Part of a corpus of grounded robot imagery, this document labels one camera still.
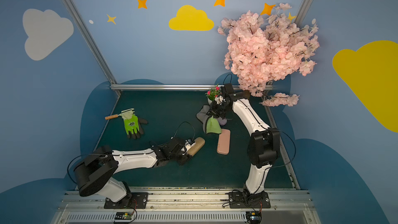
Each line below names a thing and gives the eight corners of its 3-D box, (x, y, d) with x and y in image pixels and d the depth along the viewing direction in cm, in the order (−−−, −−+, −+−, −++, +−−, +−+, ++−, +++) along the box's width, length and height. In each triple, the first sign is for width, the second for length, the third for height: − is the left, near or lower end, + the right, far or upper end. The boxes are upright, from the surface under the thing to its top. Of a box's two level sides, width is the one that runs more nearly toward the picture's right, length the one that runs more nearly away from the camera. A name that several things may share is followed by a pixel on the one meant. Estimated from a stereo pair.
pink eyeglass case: (215, 153, 92) (216, 151, 90) (219, 129, 102) (220, 127, 100) (228, 156, 91) (229, 154, 89) (231, 131, 101) (231, 129, 99)
